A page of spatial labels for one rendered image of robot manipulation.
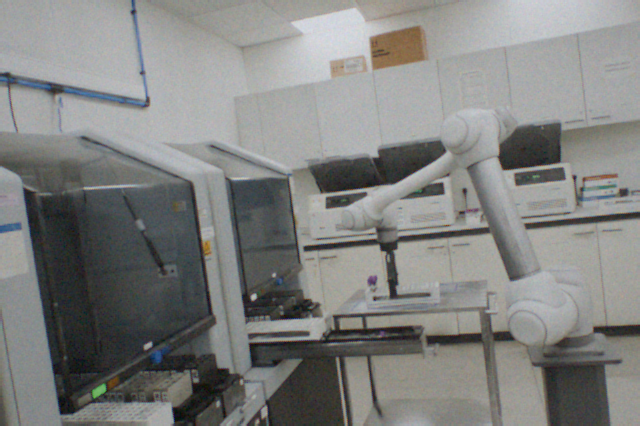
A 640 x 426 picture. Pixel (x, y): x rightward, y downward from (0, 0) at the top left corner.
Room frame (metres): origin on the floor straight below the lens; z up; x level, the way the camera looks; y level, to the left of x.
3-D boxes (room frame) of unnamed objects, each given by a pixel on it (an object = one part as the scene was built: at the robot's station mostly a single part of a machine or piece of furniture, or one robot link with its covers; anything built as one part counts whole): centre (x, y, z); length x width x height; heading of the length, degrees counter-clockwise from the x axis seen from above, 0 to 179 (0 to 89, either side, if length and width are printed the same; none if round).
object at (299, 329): (1.89, 0.22, 0.83); 0.30 x 0.10 x 0.06; 74
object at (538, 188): (4.09, -1.57, 1.25); 0.62 x 0.56 x 0.69; 164
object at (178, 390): (1.38, 0.46, 0.85); 0.12 x 0.02 x 0.06; 165
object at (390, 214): (2.15, -0.22, 1.21); 0.13 x 0.11 x 0.16; 137
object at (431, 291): (2.15, -0.26, 0.85); 0.30 x 0.10 x 0.06; 77
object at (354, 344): (1.84, 0.04, 0.78); 0.73 x 0.14 x 0.09; 74
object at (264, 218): (2.20, 0.47, 1.28); 0.61 x 0.51 x 0.63; 164
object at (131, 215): (1.38, 0.71, 1.28); 0.61 x 0.51 x 0.63; 164
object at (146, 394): (1.40, 0.52, 0.85); 0.12 x 0.02 x 0.06; 164
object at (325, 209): (4.48, -0.19, 1.22); 0.62 x 0.56 x 0.64; 162
